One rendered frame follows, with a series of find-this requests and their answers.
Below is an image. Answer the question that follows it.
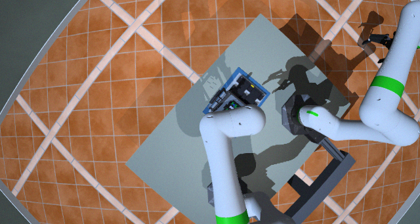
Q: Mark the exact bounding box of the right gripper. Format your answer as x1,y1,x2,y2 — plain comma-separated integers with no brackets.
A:
362,34,394,63

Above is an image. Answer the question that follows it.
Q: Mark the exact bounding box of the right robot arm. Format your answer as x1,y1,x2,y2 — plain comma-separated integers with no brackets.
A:
291,0,420,146

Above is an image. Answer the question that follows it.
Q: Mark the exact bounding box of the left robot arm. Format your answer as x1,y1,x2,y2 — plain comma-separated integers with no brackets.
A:
199,104,296,224

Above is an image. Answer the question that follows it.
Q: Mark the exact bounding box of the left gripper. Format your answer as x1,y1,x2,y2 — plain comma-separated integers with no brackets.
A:
226,103,234,110

